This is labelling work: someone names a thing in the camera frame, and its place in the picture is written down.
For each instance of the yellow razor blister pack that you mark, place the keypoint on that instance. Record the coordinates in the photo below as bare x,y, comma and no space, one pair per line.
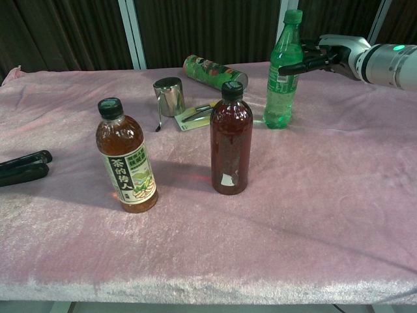
192,123

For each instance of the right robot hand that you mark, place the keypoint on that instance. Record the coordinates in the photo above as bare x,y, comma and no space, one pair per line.
339,49

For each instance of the dark red label-free bottle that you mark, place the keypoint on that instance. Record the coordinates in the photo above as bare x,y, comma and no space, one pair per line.
231,137

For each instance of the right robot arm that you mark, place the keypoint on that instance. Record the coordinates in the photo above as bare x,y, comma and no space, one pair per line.
387,65

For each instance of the green chips can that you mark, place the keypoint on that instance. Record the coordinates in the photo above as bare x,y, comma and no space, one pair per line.
208,70

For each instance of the labelled amber tea bottle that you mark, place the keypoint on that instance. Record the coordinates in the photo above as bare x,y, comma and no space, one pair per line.
120,140

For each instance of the black stapler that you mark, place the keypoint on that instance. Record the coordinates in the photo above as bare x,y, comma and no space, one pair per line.
23,169

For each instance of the green plastic soda bottle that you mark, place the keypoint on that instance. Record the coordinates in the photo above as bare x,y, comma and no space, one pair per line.
280,104

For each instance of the pink plush table cloth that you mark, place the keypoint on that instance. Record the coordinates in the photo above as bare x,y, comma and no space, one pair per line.
293,212

